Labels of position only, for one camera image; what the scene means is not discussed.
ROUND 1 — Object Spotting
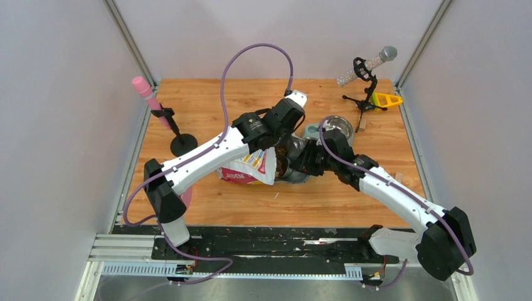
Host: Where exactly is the pet food bag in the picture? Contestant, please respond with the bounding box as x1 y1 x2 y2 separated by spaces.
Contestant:
215 147 287 185

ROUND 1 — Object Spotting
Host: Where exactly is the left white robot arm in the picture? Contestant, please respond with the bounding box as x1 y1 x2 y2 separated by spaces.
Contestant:
144 90 307 259

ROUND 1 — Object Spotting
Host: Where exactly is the glitter silver microphone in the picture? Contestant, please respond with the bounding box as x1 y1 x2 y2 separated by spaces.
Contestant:
336 46 398 87

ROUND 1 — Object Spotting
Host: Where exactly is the black tripod mic stand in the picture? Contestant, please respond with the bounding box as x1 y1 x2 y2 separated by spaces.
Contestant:
342 57 388 120

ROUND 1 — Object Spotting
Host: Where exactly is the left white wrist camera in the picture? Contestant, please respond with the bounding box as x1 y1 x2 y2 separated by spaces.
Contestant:
285 90 307 108

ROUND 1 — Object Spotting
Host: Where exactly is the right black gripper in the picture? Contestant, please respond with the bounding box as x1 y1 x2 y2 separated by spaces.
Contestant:
289 140 337 177

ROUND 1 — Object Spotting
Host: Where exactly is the grey double pet feeder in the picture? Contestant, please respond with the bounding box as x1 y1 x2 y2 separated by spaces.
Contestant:
276 116 356 184

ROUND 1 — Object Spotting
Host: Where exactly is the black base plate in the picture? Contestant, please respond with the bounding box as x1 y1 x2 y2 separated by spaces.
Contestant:
115 226 400 275

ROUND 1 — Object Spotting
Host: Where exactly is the pink microphone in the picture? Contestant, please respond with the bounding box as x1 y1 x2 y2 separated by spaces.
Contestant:
131 77 171 130

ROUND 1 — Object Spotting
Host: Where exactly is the rear steel bowl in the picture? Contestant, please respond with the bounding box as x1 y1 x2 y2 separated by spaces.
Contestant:
322 115 354 146

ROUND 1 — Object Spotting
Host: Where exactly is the wooden wedge block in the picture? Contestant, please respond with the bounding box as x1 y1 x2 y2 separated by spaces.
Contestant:
357 117 367 132

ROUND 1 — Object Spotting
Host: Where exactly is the metal scoop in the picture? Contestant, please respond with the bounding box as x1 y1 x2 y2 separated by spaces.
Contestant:
275 148 309 180

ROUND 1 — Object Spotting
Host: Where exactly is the yellow plastic triangle toy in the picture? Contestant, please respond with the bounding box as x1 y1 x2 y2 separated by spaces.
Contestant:
370 92 403 110

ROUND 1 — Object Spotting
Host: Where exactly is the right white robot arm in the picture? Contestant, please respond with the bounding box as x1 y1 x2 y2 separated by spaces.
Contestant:
289 129 477 281

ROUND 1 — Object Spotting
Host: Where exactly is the pink block holder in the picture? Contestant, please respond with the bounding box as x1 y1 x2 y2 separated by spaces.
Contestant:
180 187 193 208

